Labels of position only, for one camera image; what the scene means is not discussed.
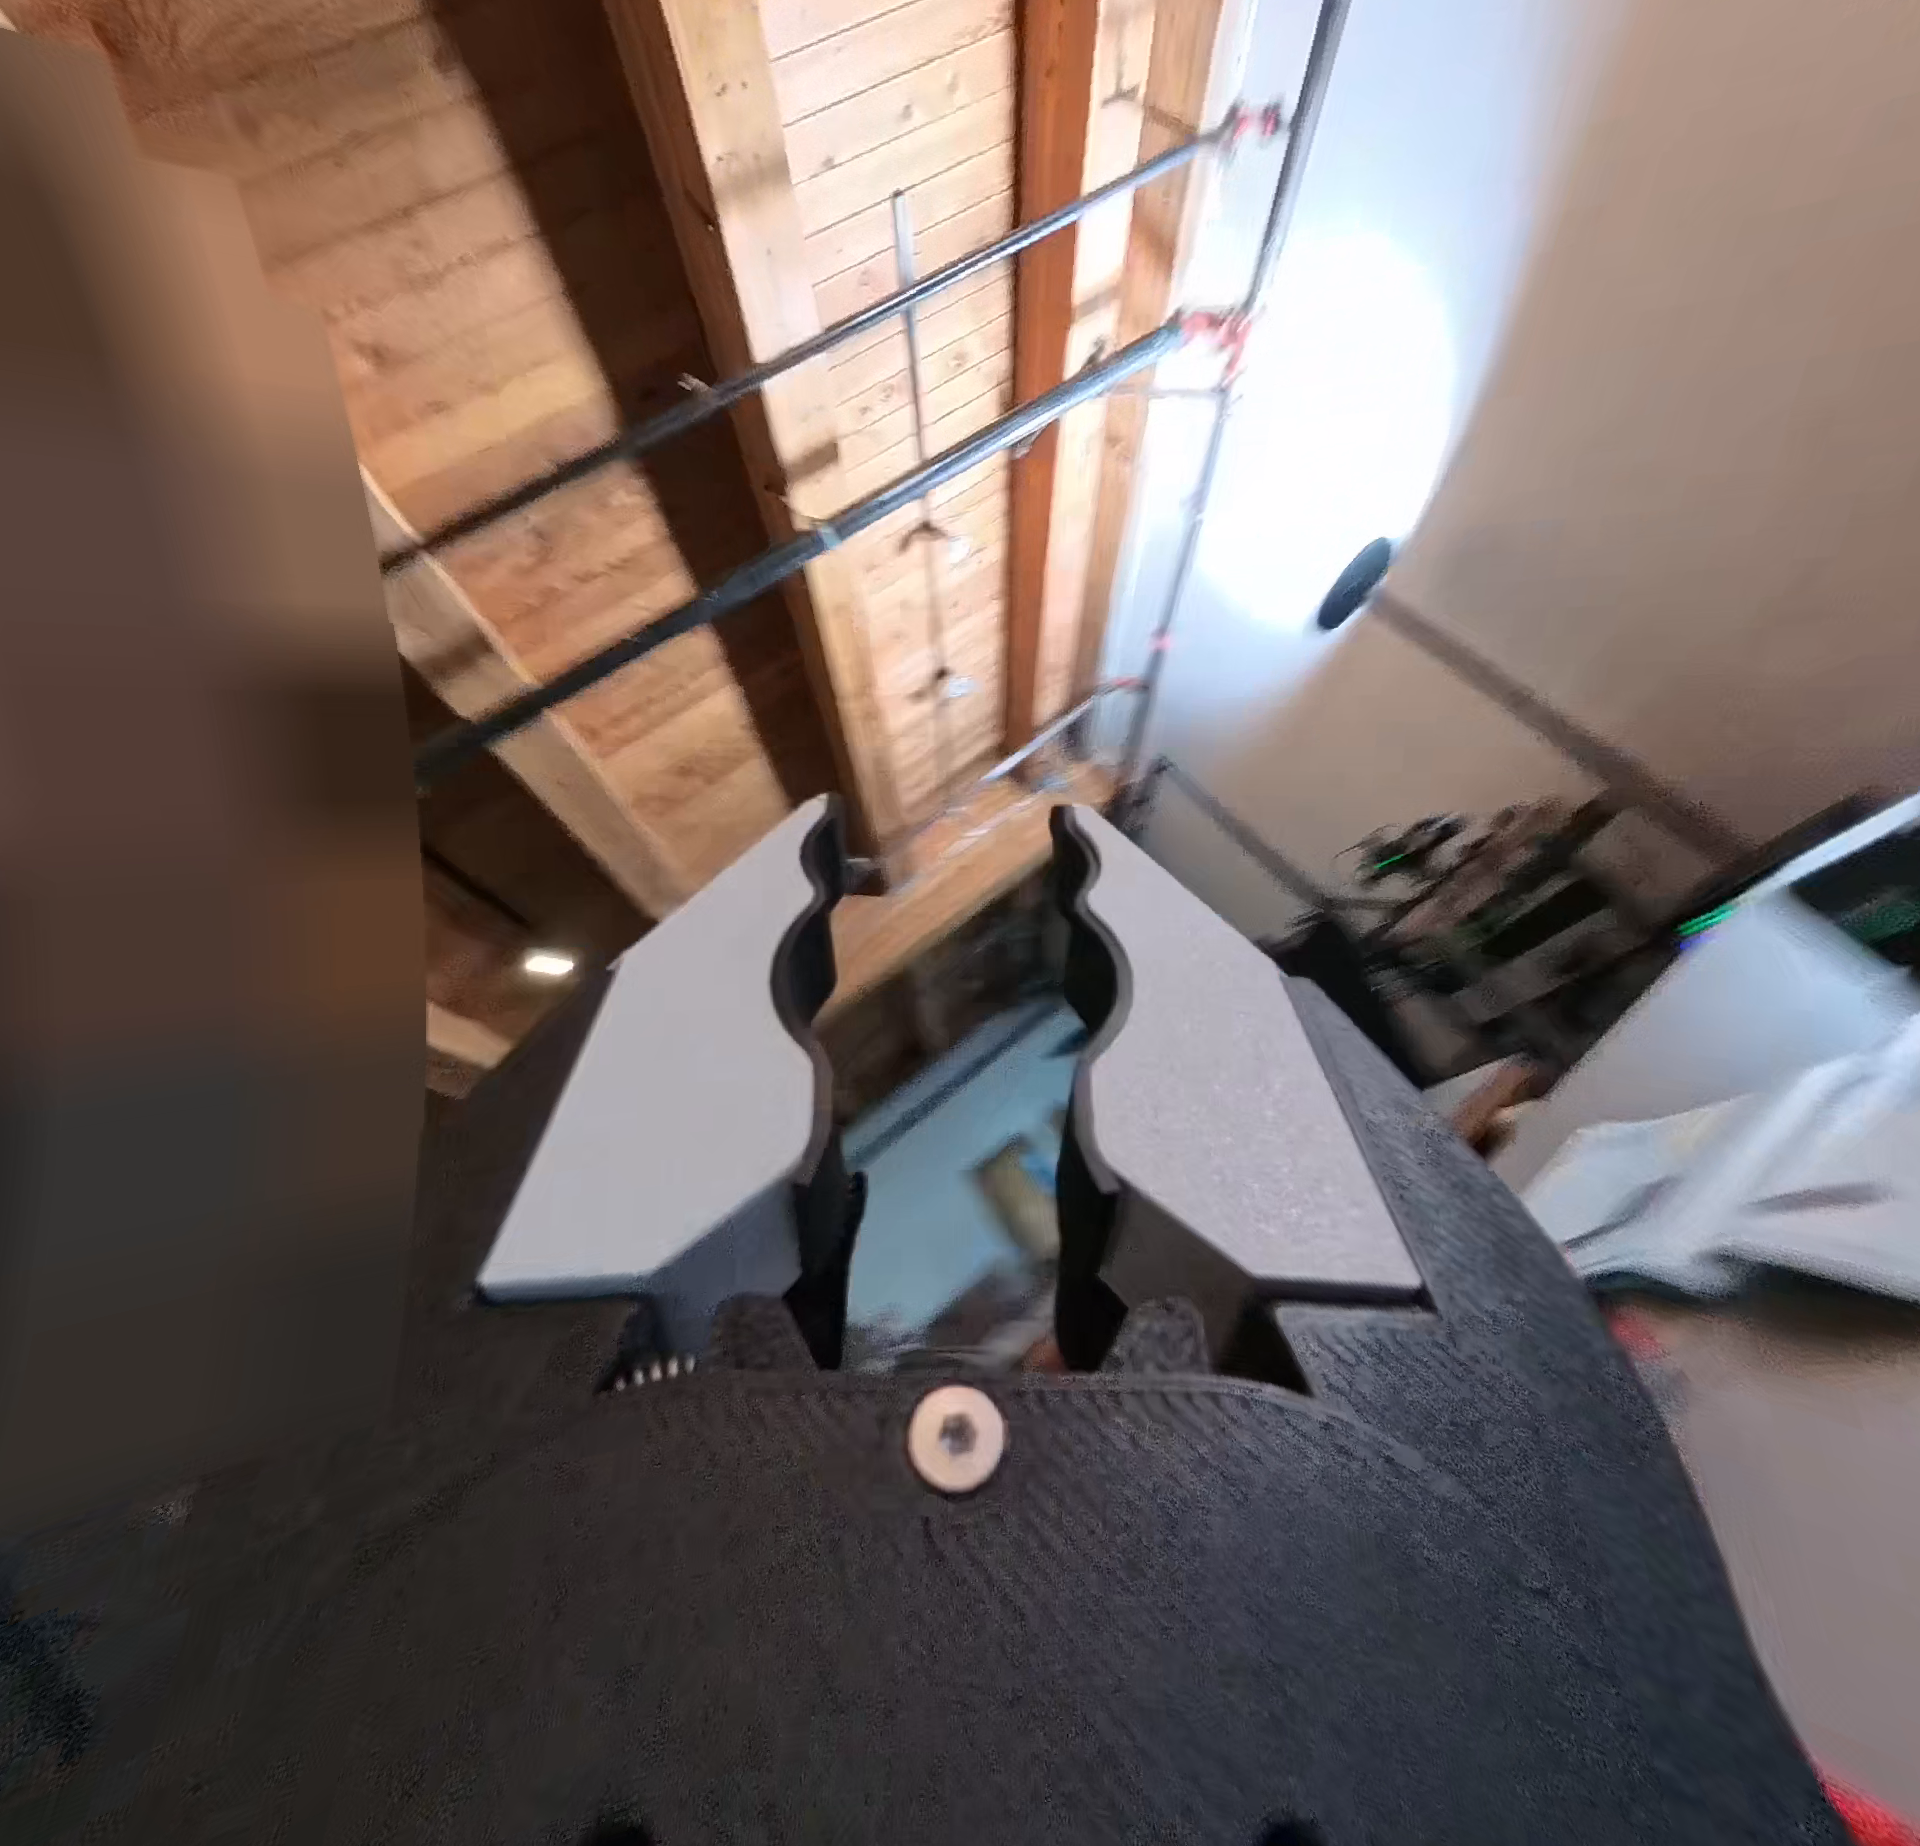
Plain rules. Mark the recessed ceiling light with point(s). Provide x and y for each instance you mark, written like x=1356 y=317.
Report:
x=549 y=963

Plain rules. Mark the wooden standing desk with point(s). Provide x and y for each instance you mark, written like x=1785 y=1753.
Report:
x=1501 y=917

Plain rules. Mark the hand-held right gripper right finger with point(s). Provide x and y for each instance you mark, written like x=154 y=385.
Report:
x=1246 y=1127

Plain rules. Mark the brick instruction booklet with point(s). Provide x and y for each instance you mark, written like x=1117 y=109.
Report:
x=1726 y=1186

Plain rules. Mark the grey desk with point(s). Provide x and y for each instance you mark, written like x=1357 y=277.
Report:
x=1800 y=1501

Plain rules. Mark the black overhead rod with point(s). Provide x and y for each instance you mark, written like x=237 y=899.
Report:
x=840 y=526
x=840 y=340

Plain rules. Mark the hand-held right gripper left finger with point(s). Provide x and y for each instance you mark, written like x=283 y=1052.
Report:
x=676 y=1112

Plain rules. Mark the black round wall fixture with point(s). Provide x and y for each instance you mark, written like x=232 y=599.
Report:
x=1356 y=585

